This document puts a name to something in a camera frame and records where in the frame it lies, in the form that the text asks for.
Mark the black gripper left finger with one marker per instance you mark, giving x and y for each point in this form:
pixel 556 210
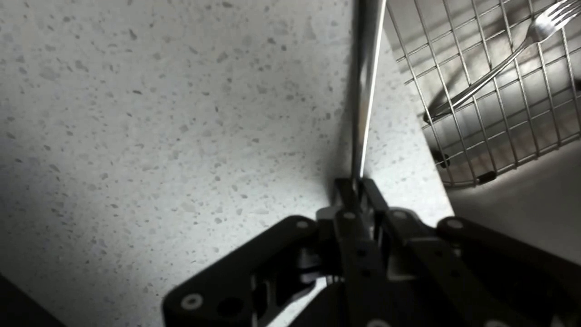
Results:
pixel 255 265

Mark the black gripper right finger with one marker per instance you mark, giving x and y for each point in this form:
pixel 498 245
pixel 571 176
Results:
pixel 484 272

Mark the silver metal fork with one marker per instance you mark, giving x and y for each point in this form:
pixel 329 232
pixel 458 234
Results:
pixel 366 78
pixel 484 74

